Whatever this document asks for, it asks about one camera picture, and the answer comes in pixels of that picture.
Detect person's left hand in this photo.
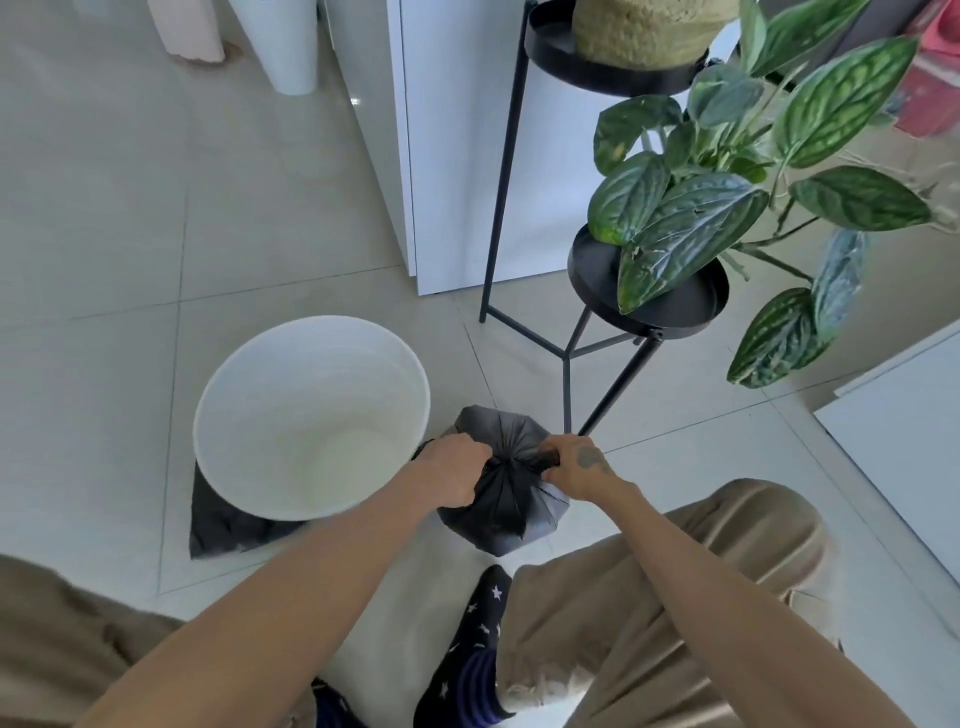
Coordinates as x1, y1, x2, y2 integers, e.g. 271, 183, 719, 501
408, 433, 494, 511

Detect person's right hand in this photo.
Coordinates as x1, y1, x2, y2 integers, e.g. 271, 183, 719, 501
538, 434, 618, 502

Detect person's left forearm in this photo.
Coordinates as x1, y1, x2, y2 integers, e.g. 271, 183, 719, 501
78, 472, 451, 728

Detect person's right forearm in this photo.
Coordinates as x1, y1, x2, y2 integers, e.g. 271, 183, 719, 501
592, 476, 913, 728

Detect beige trousers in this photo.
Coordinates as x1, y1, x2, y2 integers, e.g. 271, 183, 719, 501
0, 478, 845, 728

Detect black metal plant stand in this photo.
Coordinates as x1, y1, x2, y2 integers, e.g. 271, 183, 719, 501
478, 0, 730, 436

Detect black star-patterned sock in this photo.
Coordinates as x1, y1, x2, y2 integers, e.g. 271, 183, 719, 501
414, 564, 517, 728
311, 677, 369, 728

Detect striped green leaf plant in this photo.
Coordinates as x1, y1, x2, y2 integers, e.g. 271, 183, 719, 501
587, 0, 935, 390

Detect woven straw basket planter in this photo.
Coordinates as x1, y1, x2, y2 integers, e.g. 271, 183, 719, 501
572, 0, 742, 70

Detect small white waste bin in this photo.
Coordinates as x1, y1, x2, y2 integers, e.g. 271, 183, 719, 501
227, 0, 319, 97

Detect pink plastic object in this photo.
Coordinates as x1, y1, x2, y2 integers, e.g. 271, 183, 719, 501
892, 0, 960, 140

